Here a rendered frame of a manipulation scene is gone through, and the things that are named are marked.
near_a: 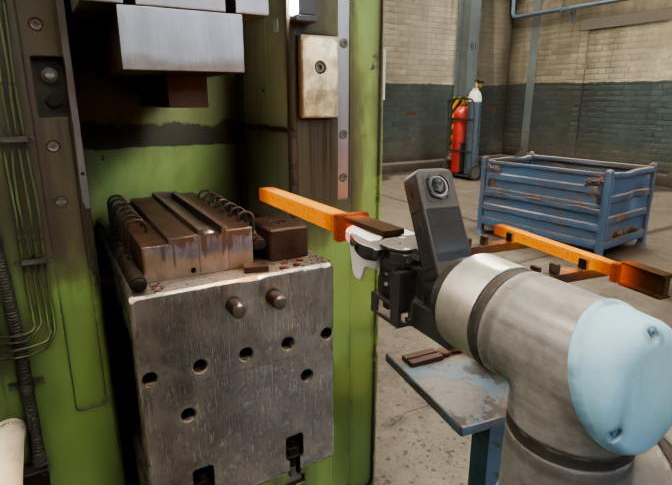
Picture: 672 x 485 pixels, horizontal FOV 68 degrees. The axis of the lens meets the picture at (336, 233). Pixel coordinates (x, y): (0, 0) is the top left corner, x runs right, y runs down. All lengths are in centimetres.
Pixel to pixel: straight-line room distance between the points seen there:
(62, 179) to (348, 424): 94
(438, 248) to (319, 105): 70
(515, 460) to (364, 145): 92
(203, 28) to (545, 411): 76
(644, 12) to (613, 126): 162
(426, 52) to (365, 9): 773
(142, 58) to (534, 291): 69
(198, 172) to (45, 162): 50
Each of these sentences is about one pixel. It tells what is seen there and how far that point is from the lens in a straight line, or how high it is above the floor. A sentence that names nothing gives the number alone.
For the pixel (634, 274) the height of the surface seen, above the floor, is 92.
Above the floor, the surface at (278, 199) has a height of 107.
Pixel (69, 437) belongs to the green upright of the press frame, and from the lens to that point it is 121.
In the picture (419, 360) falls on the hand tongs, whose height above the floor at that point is 67.
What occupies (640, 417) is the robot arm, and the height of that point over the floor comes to 103.
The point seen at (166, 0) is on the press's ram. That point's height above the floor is 138.
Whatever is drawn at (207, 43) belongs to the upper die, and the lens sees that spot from 92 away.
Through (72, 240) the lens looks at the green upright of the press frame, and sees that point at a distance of 105.
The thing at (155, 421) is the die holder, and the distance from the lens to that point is 99.
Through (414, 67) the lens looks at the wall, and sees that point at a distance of 879.
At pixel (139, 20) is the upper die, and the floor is 134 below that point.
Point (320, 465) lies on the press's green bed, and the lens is 121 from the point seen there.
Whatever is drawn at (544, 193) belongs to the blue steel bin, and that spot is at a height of 47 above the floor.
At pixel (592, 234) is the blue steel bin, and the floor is 22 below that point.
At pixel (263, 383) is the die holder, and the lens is 102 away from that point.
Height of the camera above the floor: 123
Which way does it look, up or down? 15 degrees down
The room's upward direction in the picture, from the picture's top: straight up
